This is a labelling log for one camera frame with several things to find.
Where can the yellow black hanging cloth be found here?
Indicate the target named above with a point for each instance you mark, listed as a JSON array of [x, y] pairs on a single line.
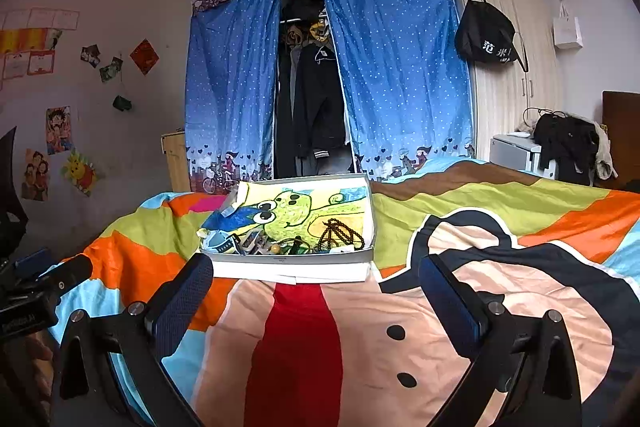
[[305, 32]]

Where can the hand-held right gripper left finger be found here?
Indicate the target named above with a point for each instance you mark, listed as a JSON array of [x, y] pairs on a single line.
[[185, 302]]

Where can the white paper bag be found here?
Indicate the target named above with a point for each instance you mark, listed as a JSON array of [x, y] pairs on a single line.
[[567, 29]]

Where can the beige cloth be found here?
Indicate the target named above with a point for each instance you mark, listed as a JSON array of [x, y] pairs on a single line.
[[606, 152]]

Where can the green wall photo card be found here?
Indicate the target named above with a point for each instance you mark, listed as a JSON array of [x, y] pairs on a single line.
[[111, 70]]

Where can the black chair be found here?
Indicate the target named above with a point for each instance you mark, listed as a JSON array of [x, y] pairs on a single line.
[[10, 197]]

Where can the pile of assorted jewelry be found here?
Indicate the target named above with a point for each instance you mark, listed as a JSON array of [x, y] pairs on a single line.
[[260, 242]]

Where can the white wardrobe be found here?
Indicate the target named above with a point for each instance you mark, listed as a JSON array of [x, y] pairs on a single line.
[[530, 107]]

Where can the blue dotted curtain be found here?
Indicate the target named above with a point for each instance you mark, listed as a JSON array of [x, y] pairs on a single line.
[[230, 82], [400, 72]]

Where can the dark wall photo card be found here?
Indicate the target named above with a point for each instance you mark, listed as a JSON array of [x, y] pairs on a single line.
[[91, 57]]

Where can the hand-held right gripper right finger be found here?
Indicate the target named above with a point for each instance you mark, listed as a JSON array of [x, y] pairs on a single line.
[[450, 302]]

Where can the group of wall certificates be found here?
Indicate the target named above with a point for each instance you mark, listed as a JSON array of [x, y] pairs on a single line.
[[35, 42]]

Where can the red diamond wall paper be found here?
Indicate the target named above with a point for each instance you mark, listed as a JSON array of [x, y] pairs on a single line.
[[145, 57]]

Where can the cartoon family wall poster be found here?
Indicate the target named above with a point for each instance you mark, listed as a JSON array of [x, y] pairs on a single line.
[[35, 174]]

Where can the white box with cartoon drawing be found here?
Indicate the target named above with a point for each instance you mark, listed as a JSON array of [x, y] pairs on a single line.
[[320, 207]]

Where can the black hanging jacket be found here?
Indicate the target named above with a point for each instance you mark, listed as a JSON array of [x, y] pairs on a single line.
[[320, 102]]

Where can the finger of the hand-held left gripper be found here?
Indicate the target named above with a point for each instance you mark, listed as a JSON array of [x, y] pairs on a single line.
[[70, 274], [32, 263]]

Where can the black clothes pile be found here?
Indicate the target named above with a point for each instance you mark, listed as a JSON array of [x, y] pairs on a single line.
[[565, 142]]

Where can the yellow bear wall sticker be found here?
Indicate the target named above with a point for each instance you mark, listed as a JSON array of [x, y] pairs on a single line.
[[80, 172]]

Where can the colorful cartoon blanket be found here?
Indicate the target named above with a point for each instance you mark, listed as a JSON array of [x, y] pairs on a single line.
[[500, 217]]

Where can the brown wooden headboard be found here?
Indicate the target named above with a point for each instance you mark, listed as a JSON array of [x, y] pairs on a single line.
[[622, 132]]

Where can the light wooden cabinet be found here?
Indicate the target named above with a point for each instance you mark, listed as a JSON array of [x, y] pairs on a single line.
[[176, 162]]

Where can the green wall ornament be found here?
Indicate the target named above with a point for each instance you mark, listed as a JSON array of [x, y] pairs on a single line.
[[122, 103]]

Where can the anime boy wall poster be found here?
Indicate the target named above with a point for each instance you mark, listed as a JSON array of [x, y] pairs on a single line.
[[59, 130]]

